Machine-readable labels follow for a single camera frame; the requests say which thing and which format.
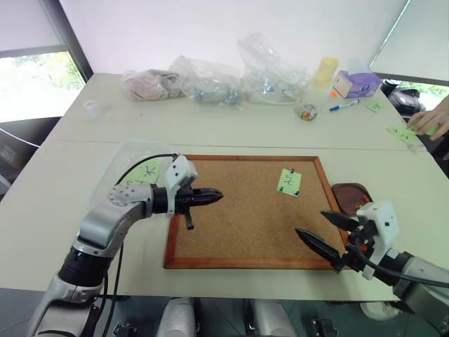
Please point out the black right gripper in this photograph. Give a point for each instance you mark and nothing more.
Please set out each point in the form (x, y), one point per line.
(358, 251)

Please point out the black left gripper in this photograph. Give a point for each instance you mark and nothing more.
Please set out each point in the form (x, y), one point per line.
(186, 200)

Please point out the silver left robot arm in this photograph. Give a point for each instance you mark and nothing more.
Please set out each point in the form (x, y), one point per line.
(105, 217)

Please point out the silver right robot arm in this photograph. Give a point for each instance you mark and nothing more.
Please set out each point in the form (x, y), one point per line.
(421, 281)

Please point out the green sticky note with cross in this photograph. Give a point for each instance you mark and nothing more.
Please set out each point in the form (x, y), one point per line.
(149, 171)

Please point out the green sticky note with scribble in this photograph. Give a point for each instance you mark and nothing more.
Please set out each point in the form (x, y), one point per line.
(288, 182)

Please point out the person's bare hand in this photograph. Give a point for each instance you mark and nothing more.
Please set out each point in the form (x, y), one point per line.
(433, 117)

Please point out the dark brown wooden tray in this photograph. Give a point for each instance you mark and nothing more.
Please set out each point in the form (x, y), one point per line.
(349, 196)

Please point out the white shoe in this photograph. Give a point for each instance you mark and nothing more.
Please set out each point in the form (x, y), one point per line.
(379, 310)

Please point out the clear plastic box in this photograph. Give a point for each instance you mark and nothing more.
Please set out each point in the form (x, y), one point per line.
(108, 175)

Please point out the grey rounded robot leg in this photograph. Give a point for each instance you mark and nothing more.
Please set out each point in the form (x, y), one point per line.
(177, 317)
(271, 319)

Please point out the clear bag with metal parts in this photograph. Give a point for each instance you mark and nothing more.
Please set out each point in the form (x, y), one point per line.
(207, 82)

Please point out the plastic bag with pink cloth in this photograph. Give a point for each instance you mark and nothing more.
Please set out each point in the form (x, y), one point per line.
(151, 86)

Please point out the blue whiteboard marker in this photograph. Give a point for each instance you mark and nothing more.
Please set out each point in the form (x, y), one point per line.
(343, 106)

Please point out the small clear plastic cup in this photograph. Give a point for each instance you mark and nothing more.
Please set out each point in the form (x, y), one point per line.
(92, 109)

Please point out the purple tissue box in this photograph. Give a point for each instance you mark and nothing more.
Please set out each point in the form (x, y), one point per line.
(358, 86)

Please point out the black bag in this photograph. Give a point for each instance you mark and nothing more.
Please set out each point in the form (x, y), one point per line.
(403, 98)

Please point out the yellow plastic cup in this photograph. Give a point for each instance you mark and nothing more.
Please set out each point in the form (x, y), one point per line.
(325, 73)

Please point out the white panel with dark edge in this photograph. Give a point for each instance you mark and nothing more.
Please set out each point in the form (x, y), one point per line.
(417, 38)

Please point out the white roller blind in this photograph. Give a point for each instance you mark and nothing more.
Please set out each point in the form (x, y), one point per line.
(28, 22)

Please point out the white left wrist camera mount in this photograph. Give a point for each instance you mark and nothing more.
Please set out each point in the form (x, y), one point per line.
(179, 173)

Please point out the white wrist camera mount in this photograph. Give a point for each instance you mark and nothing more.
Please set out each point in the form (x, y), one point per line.
(179, 173)
(384, 224)

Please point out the cork board with wooden frame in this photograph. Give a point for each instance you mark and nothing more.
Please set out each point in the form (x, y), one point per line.
(245, 228)

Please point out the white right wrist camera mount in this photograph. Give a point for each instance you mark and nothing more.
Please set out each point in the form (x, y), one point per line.
(384, 224)

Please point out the dark window frame post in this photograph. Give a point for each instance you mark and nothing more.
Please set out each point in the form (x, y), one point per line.
(75, 38)

